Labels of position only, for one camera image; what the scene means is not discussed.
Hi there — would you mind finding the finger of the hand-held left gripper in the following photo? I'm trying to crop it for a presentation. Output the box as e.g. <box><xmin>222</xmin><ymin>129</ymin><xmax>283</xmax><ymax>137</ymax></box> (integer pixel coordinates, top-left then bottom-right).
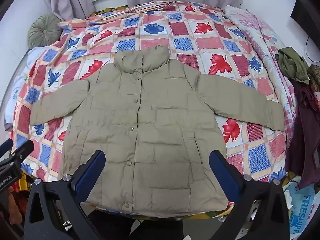
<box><xmin>0</xmin><ymin>139</ymin><xmax>14</xmax><ymax>157</ymax></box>
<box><xmin>0</xmin><ymin>139</ymin><xmax>35</xmax><ymax>167</ymax></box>

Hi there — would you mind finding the blue printed plastic bag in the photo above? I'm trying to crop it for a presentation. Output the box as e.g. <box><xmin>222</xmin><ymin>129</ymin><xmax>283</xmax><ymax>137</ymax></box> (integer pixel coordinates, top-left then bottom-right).
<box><xmin>282</xmin><ymin>175</ymin><xmax>320</xmax><ymax>238</ymax></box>

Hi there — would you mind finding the brown patterned garment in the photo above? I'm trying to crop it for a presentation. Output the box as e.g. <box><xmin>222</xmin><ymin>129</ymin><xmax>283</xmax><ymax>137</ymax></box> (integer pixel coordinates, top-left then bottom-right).
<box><xmin>307</xmin><ymin>64</ymin><xmax>320</xmax><ymax>94</ymax></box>

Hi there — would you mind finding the leaf patchwork bed sheet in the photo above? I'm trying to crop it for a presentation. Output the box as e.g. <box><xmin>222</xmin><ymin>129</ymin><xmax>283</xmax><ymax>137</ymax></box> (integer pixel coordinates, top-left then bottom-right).
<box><xmin>11</xmin><ymin>1</ymin><xmax>288</xmax><ymax>220</ymax></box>

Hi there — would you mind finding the pink floral folded quilt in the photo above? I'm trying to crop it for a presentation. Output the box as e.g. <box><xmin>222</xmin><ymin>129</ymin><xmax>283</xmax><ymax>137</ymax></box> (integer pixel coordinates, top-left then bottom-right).
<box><xmin>222</xmin><ymin>5</ymin><xmax>300</xmax><ymax>135</ymax></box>

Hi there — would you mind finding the dark maroon garment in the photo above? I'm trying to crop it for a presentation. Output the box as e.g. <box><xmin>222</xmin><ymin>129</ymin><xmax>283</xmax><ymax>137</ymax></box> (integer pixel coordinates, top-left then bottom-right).
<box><xmin>285</xmin><ymin>80</ymin><xmax>320</xmax><ymax>189</ymax></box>

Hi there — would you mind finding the black furniture panel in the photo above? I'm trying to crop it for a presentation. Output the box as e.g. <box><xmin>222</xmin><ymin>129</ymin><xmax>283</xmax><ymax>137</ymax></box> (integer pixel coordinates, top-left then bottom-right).
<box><xmin>291</xmin><ymin>0</ymin><xmax>320</xmax><ymax>63</ymax></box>

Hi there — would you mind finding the beige puffer jacket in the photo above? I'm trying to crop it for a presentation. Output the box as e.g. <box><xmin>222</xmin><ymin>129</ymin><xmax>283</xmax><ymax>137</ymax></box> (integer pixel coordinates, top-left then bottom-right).
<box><xmin>30</xmin><ymin>45</ymin><xmax>285</xmax><ymax>218</ymax></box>

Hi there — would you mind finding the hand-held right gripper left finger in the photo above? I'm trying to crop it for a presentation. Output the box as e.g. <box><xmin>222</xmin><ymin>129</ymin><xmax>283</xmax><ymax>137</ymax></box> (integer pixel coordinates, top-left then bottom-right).
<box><xmin>24</xmin><ymin>150</ymin><xmax>107</xmax><ymax>240</ymax></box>

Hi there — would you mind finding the olive green cloth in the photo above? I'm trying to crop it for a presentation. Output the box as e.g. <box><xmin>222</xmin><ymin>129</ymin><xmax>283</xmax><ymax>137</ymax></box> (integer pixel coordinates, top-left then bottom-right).
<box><xmin>275</xmin><ymin>47</ymin><xmax>310</xmax><ymax>85</ymax></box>

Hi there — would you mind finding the round green pleated cushion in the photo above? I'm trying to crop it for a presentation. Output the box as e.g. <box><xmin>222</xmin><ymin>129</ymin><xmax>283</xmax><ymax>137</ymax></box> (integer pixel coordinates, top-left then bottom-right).
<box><xmin>27</xmin><ymin>14</ymin><xmax>63</xmax><ymax>48</ymax></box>

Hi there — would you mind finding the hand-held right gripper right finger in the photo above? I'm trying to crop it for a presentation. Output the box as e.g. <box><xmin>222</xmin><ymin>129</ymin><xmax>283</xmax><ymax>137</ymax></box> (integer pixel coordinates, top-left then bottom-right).
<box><xmin>209</xmin><ymin>149</ymin><xmax>298</xmax><ymax>240</ymax></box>

